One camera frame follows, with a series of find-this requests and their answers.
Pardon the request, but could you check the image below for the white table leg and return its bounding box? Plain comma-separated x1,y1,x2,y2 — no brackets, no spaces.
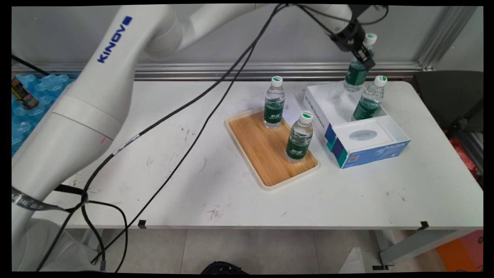
80,229,105,251
374,229,473,268

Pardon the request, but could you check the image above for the bamboo wooden tray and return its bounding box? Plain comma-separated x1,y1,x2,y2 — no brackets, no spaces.
225,107,321,192

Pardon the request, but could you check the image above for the black velcro strap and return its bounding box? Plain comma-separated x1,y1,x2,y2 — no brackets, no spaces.
12,187,88,213

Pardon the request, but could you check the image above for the white and blue cardboard box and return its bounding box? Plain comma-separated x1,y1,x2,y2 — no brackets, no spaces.
303,81,411,170

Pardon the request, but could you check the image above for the colourful printed can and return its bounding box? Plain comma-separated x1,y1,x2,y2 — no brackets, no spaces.
12,76,39,110

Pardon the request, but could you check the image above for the diagonal aluminium frame profile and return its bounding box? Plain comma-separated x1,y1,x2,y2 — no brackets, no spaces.
418,6,479,72

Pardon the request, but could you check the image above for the black round object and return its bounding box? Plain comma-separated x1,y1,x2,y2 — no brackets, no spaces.
201,261,249,275

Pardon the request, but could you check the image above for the red bag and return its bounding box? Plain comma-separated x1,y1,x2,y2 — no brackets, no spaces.
447,133,480,179

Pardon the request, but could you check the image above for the green label water bottle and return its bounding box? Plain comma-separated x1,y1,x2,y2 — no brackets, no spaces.
264,76,286,130
343,33,378,92
351,76,388,122
286,110,315,163

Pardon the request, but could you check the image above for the horizontal aluminium frame rail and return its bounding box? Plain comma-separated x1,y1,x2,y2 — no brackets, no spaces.
12,63,423,81

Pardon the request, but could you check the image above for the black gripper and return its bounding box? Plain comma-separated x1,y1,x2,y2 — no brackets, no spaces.
330,19,376,71

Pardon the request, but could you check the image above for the thin black cable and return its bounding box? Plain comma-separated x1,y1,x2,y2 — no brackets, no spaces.
81,4,284,273

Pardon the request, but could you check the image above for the orange box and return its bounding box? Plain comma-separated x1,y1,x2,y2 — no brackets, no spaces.
435,231,484,273

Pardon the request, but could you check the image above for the black background cable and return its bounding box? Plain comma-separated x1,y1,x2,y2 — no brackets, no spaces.
12,55,51,76

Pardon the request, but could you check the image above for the blue plastic bottle packaging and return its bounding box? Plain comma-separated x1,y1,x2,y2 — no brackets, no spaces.
12,73,78,157

